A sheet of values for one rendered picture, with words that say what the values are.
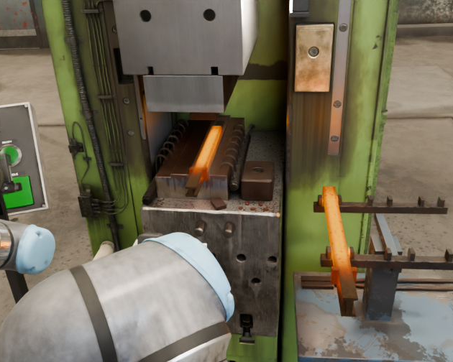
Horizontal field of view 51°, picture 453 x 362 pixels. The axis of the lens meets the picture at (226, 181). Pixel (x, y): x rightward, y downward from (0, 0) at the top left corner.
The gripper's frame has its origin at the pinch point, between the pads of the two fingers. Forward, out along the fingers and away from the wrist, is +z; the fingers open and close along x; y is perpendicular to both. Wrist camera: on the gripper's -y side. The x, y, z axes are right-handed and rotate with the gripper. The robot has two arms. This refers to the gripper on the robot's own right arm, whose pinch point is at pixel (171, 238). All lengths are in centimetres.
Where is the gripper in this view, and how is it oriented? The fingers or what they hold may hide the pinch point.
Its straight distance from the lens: 103.8
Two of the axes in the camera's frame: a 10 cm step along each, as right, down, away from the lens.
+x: 9.9, 0.4, -1.4
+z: 1.4, -4.8, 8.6
